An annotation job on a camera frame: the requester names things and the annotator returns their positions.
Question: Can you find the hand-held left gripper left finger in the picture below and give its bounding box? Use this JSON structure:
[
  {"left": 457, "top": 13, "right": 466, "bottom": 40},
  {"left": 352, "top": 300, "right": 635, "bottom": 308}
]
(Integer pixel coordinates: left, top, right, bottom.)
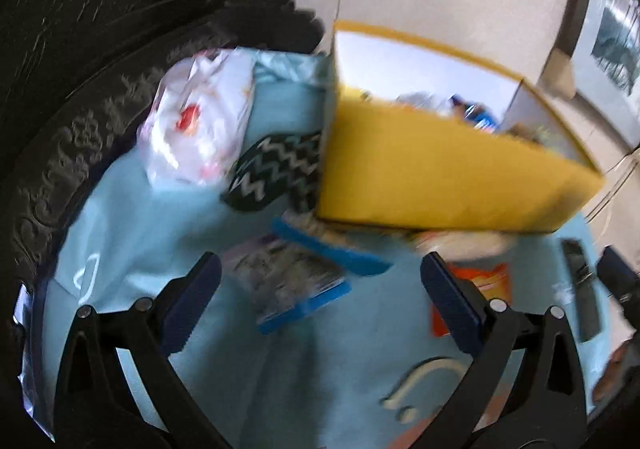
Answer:
[{"left": 52, "top": 251, "right": 232, "bottom": 449}]

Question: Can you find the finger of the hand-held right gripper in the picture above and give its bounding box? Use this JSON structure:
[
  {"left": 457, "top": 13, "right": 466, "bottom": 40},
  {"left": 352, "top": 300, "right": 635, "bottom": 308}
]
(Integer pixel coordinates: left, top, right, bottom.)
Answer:
[{"left": 597, "top": 245, "right": 640, "bottom": 311}]

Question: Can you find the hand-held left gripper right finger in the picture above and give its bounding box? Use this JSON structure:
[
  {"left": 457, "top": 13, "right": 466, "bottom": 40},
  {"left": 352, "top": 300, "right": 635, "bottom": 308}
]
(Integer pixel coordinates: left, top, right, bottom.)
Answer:
[{"left": 414, "top": 251, "right": 587, "bottom": 449}]

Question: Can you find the yellow cardboard box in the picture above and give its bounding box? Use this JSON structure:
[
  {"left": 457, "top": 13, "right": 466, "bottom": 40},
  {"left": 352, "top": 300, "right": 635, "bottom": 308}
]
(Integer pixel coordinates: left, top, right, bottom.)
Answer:
[{"left": 314, "top": 20, "right": 607, "bottom": 236}]

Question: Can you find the blue cookie packet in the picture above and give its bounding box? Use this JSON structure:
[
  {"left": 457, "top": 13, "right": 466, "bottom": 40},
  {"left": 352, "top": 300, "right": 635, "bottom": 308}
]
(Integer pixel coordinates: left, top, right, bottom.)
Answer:
[{"left": 449, "top": 94, "right": 502, "bottom": 131}]

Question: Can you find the person's right hand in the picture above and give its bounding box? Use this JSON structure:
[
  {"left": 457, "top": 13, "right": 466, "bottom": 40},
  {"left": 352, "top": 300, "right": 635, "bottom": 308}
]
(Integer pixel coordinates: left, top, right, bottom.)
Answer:
[{"left": 592, "top": 343, "right": 640, "bottom": 403}]

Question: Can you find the orange snack packet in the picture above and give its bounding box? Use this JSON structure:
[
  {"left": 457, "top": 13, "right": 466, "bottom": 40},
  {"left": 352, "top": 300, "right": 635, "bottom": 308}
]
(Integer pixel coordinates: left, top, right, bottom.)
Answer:
[{"left": 431, "top": 263, "right": 512, "bottom": 339}]

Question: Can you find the beige snack packet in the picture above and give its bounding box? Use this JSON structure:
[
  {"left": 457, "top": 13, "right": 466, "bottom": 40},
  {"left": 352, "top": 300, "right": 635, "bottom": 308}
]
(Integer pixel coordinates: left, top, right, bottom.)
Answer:
[{"left": 412, "top": 229, "right": 512, "bottom": 264}]

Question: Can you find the blue clear snack packet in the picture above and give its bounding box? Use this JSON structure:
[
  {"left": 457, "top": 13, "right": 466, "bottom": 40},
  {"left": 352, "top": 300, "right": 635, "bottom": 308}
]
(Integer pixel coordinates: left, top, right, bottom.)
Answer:
[{"left": 220, "top": 233, "right": 352, "bottom": 336}]

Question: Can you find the blue edged snack packet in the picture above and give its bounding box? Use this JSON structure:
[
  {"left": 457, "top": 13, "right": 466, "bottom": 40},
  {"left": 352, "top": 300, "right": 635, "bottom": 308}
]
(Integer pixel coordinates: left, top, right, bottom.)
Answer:
[{"left": 271, "top": 218, "right": 394, "bottom": 276}]

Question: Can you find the light blue tablecloth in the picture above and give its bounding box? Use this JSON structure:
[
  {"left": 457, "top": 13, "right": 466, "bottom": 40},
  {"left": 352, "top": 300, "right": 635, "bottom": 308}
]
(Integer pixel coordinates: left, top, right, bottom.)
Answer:
[{"left": 40, "top": 49, "right": 623, "bottom": 449}]

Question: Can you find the black zigzag patterned cloth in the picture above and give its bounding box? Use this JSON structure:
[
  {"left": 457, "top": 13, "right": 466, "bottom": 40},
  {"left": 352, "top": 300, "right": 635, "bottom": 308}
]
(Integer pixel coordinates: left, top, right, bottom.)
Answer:
[{"left": 221, "top": 130, "right": 324, "bottom": 216}]

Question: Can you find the white plastic bag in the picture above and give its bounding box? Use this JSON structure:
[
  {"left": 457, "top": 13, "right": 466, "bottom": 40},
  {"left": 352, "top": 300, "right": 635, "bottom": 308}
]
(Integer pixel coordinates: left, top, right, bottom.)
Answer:
[{"left": 137, "top": 49, "right": 257, "bottom": 188}]

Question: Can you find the cardboard corner protector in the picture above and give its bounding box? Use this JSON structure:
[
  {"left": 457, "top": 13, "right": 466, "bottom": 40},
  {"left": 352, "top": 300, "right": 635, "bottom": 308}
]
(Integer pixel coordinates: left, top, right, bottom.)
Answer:
[{"left": 539, "top": 49, "right": 577, "bottom": 101}]

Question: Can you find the large framed painting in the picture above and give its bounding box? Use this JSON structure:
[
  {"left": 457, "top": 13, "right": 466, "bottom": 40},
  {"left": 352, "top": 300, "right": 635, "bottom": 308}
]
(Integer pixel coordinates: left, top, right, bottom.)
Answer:
[{"left": 554, "top": 0, "right": 640, "bottom": 151}]

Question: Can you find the dark carved wooden furniture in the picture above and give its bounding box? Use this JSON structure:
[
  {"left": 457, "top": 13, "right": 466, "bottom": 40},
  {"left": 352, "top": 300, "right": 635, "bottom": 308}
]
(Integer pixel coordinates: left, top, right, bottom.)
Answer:
[{"left": 0, "top": 0, "right": 327, "bottom": 290}]

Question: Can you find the white cable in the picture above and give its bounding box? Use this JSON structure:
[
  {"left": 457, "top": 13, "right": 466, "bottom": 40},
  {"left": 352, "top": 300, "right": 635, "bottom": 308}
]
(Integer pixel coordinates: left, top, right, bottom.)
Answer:
[{"left": 584, "top": 149, "right": 640, "bottom": 226}]

